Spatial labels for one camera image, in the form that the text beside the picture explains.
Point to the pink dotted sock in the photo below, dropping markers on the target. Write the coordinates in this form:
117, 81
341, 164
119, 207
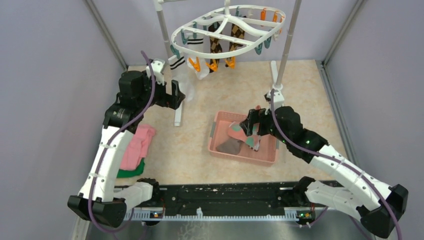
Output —
235, 131

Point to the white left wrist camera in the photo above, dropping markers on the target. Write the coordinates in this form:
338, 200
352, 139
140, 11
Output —
158, 66

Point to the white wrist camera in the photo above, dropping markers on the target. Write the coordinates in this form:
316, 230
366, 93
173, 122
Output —
274, 98
158, 66

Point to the pink plastic basket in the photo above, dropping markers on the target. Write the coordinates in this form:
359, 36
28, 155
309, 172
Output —
268, 151

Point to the white black striped sock front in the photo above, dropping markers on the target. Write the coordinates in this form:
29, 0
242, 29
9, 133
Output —
180, 73

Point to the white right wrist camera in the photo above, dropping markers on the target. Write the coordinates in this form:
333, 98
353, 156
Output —
274, 98

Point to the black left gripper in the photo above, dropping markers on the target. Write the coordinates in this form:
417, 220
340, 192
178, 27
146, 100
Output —
167, 100

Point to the green folded cloth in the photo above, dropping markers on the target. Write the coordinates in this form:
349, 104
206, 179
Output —
132, 173

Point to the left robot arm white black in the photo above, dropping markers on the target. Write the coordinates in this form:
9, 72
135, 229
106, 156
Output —
96, 200

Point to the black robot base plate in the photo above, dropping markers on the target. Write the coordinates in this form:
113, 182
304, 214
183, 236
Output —
226, 202

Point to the grey red striped sock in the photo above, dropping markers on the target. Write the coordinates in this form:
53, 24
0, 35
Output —
231, 146

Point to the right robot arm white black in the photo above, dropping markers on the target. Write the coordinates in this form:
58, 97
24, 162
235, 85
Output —
377, 205

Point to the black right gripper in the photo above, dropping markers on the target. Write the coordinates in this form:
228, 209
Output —
257, 115

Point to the pink folded cloth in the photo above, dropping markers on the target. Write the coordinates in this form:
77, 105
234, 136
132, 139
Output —
138, 147

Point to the white oval clip hanger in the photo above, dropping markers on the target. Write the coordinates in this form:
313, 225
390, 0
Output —
243, 28

